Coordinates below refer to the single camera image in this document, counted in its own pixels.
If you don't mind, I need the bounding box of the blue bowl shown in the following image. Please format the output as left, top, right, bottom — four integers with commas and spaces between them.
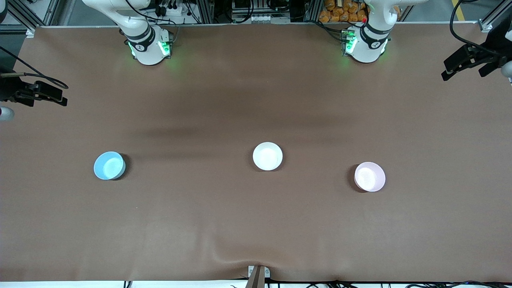
94, 151, 126, 180

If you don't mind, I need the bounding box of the pink bowl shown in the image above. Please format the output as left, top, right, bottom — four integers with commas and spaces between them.
354, 162, 386, 192

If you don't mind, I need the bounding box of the white bowl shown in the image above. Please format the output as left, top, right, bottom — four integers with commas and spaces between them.
252, 142, 284, 172

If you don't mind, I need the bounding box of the pile of orange objects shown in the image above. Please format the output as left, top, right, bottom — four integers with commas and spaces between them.
319, 0, 368, 23

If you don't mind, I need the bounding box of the white power strip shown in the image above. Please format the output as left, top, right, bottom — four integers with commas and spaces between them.
158, 3, 185, 18

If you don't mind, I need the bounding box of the brown table mat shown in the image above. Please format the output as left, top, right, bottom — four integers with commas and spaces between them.
0, 23, 512, 283

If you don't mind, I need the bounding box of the aluminium frame post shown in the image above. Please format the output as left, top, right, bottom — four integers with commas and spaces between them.
195, 0, 217, 24
479, 12, 500, 33
8, 0, 61, 32

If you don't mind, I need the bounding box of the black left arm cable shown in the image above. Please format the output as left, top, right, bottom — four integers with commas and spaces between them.
449, 0, 490, 54

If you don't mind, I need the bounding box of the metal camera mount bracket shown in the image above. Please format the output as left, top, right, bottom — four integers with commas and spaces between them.
246, 265, 271, 288

